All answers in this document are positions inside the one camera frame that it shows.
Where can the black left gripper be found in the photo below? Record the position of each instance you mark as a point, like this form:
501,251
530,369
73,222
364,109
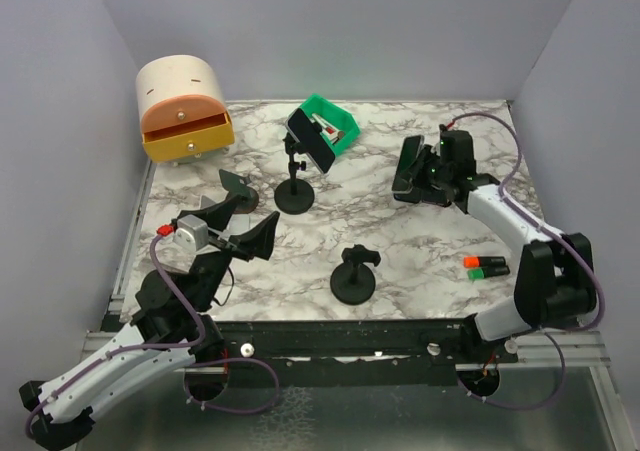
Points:
258,242

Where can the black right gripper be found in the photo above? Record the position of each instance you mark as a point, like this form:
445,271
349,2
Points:
428,152

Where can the silver folding phone stand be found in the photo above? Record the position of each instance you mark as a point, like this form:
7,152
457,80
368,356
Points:
238,224

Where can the silver-edged phone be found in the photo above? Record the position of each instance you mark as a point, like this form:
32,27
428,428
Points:
404,175

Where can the brown round-base phone stand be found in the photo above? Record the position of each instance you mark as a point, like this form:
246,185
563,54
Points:
239,186

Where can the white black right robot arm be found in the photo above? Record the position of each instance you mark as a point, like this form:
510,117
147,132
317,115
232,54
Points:
554,281

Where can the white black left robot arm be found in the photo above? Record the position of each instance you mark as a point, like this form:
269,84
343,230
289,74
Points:
172,329

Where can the black tall phone stand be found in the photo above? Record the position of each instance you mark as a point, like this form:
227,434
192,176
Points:
294,196

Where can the black phone on tall stand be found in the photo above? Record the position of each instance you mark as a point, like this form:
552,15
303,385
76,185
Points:
312,142

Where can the orange cap marker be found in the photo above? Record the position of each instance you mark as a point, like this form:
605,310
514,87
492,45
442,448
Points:
484,261

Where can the green cap marker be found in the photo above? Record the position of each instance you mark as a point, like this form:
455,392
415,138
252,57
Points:
485,272

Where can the green plastic bin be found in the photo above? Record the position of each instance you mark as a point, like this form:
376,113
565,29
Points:
336,115

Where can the items inside green bin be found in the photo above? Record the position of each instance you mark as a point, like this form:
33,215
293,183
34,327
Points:
330,131

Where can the beige orange drawer box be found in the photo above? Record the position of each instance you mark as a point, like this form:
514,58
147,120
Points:
182,112

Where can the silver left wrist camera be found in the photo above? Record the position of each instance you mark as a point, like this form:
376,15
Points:
188,232

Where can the black front rail bar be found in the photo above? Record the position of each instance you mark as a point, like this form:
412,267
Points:
347,353

